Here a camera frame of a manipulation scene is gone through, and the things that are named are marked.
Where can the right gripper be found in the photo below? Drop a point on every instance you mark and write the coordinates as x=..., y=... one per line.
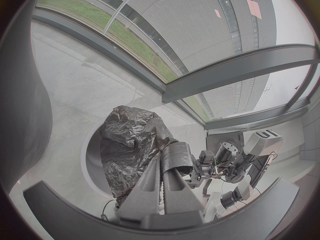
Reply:
x=203, y=171

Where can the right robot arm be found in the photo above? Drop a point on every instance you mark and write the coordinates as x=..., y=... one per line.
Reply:
x=262, y=141

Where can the white trash bin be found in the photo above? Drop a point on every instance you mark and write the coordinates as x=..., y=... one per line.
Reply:
x=93, y=159

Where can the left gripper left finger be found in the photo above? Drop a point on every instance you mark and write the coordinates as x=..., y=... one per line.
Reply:
x=147, y=184

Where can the window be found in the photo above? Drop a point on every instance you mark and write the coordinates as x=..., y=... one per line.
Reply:
x=225, y=71

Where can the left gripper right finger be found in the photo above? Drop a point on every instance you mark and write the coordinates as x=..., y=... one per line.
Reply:
x=180, y=196

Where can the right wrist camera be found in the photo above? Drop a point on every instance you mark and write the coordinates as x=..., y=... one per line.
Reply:
x=206, y=157

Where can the black plastic bag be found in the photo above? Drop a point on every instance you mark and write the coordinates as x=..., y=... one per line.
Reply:
x=125, y=146

